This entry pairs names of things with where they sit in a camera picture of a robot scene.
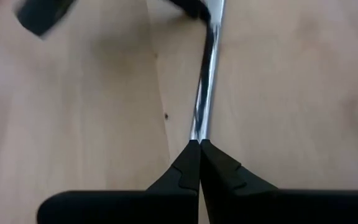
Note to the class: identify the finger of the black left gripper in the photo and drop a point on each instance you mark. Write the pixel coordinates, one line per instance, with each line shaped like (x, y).
(194, 7)
(42, 14)

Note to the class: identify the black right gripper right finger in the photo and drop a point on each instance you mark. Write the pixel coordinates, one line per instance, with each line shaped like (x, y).
(275, 208)

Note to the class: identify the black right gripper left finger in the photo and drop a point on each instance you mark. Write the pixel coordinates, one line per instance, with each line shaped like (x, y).
(120, 208)

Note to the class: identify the silver fork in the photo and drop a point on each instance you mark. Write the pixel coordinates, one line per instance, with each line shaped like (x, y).
(205, 93)

